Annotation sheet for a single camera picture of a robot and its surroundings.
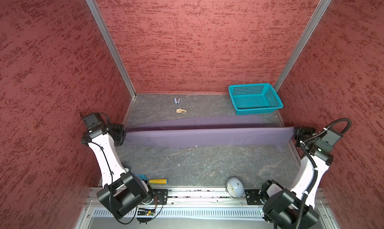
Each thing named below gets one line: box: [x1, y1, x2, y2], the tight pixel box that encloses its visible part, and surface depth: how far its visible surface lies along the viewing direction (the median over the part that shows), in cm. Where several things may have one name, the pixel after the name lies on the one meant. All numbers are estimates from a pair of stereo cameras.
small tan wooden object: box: [176, 108, 187, 114], surface depth 112 cm
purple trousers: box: [124, 115, 296, 146], surface depth 87 cm
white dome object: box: [226, 177, 245, 198], surface depth 72 cm
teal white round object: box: [134, 174, 149, 181], surface depth 83 cm
